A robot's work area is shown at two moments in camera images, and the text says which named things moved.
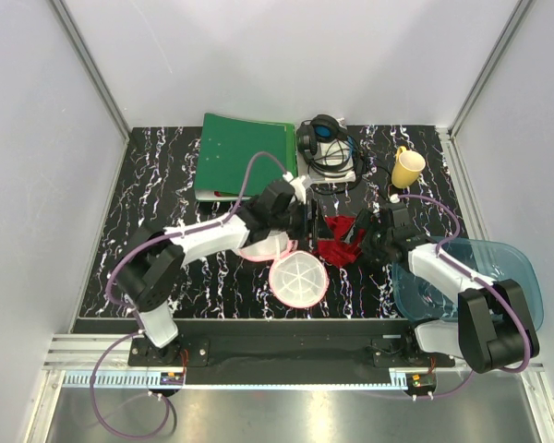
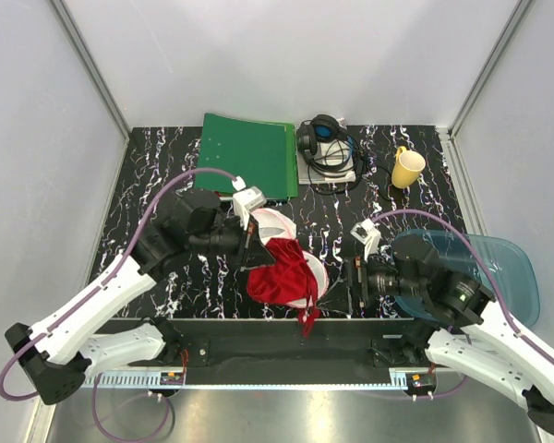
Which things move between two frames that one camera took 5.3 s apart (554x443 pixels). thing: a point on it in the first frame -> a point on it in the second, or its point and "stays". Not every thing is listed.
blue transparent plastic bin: (493, 259) stays
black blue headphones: (335, 161) stays
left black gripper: (314, 228) -> (250, 253)
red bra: (336, 251) -> (290, 281)
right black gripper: (369, 221) -> (337, 298)
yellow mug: (407, 167) stays
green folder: (226, 147) stays
